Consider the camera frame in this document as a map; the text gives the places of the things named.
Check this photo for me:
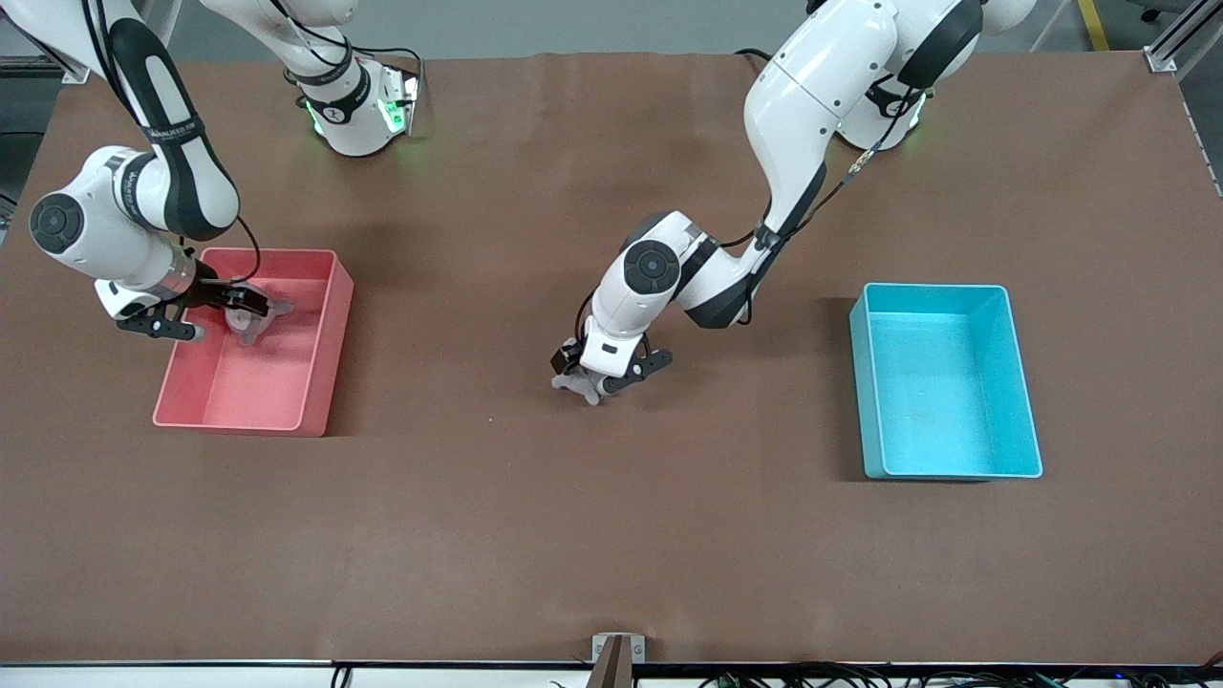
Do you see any black cable bundle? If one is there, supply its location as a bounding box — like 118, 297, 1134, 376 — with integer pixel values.
697, 657, 1223, 688

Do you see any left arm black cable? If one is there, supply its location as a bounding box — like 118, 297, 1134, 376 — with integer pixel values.
573, 86, 923, 347

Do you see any silver base connector panel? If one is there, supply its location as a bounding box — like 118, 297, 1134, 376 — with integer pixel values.
377, 63, 422, 137

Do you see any grey metal bracket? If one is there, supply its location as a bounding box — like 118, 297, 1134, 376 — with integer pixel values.
591, 633, 646, 665

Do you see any brown table mat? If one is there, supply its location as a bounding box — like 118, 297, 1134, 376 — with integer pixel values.
0, 50, 1223, 667

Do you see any aluminium frame profile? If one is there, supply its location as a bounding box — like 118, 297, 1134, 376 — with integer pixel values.
0, 19, 94, 85
1144, 0, 1223, 75

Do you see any white table edge strip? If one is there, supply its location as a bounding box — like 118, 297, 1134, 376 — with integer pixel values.
0, 662, 1223, 688

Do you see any plain grey plush toy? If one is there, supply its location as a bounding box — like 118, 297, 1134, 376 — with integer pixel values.
551, 368, 605, 408

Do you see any brown camera post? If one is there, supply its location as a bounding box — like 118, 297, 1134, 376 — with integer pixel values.
585, 635, 634, 688

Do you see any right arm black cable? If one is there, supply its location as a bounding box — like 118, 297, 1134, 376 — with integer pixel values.
234, 218, 263, 286

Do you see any grey plush toy white belly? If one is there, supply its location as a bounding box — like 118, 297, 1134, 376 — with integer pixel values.
225, 296, 294, 347

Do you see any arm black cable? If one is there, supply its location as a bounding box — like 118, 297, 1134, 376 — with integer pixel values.
234, 218, 263, 286
573, 86, 923, 347

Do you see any pink plastic box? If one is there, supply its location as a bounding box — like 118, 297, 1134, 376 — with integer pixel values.
152, 247, 355, 439

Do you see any blue plastic box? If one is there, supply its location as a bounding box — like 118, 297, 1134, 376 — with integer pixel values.
848, 282, 1044, 481

